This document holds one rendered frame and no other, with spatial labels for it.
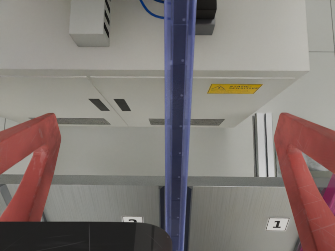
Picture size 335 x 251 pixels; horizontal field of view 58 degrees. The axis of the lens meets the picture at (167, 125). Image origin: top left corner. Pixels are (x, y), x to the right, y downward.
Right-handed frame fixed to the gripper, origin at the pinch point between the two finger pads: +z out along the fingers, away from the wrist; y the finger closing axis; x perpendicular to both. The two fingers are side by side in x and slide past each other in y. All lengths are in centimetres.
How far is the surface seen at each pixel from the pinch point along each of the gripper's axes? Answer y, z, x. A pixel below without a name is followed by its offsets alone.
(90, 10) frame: 11.0, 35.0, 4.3
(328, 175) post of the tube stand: -47, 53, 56
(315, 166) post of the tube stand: -51, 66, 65
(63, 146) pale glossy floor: 37, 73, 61
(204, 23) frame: -5.4, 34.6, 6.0
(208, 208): -3.0, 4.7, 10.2
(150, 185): 1.2, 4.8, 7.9
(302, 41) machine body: -21.1, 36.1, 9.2
